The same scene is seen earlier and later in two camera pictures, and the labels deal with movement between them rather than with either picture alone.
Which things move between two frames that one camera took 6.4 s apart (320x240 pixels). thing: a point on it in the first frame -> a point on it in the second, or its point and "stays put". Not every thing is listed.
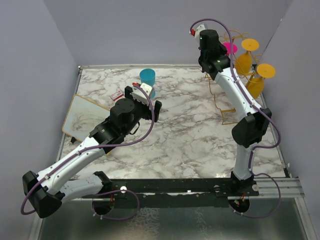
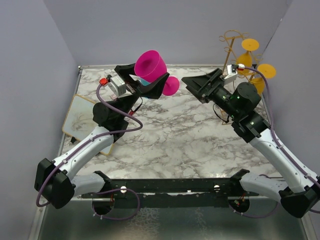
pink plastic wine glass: x=227 y=45 -> x=149 y=65
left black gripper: x=148 y=115 -> x=153 y=90
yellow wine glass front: x=255 y=86 stays put
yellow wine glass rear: x=243 y=61 stays put
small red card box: x=116 y=95 stays put
